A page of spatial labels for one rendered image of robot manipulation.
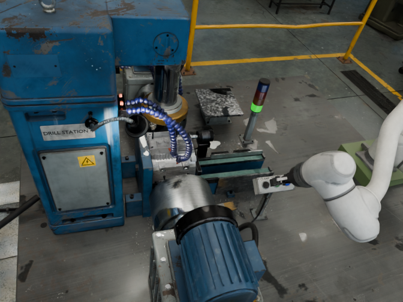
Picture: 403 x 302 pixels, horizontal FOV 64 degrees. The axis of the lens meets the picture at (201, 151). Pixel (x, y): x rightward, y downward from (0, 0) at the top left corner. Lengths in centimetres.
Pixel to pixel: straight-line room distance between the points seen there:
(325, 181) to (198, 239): 40
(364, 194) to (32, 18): 100
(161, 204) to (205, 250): 38
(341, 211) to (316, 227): 69
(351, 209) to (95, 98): 80
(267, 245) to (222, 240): 71
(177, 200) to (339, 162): 55
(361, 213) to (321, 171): 16
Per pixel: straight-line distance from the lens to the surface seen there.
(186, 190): 117
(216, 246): 85
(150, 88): 162
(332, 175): 97
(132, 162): 158
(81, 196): 130
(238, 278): 83
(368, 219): 105
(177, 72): 113
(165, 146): 138
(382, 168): 117
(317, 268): 159
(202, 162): 161
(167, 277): 101
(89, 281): 141
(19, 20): 91
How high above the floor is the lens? 209
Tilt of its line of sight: 45 degrees down
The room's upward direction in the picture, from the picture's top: 11 degrees clockwise
